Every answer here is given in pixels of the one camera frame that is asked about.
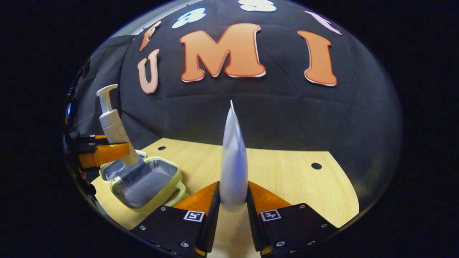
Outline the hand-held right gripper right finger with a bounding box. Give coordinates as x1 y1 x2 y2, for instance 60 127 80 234
246 181 340 256

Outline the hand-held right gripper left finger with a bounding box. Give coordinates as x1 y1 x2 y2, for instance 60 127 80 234
131 181 220 257

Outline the white pump bottle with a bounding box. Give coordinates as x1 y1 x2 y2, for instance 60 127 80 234
96 84 140 167

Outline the white squeeze tube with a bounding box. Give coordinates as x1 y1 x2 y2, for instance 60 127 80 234
219 100 249 212

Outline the pale yellow suitcase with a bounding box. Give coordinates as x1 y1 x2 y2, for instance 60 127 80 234
99 150 187 215

